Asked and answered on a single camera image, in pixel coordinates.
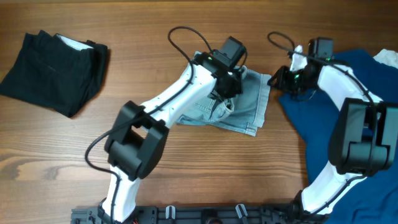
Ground light blue denim shorts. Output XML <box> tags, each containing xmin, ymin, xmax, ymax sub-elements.
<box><xmin>176</xmin><ymin>67</ymin><xmax>271</xmax><ymax>136</ymax></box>

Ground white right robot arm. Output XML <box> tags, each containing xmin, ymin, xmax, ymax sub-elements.
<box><xmin>271</xmin><ymin>49</ymin><xmax>397</xmax><ymax>221</ymax></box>

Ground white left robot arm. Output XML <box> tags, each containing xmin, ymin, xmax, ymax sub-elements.
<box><xmin>98</xmin><ymin>52</ymin><xmax>242</xmax><ymax>223</ymax></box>

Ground white garment in pile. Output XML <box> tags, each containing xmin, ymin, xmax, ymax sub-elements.
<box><xmin>373</xmin><ymin>49</ymin><xmax>398</xmax><ymax>68</ymax></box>

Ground dark blue garment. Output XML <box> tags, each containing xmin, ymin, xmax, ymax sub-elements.
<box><xmin>279</xmin><ymin>49</ymin><xmax>397</xmax><ymax>223</ymax></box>

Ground folded black garment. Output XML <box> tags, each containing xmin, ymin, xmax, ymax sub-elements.
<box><xmin>1</xmin><ymin>30</ymin><xmax>108</xmax><ymax>118</ymax></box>

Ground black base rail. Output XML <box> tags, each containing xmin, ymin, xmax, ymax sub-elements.
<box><xmin>70</xmin><ymin>203</ymin><xmax>301</xmax><ymax>224</ymax></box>

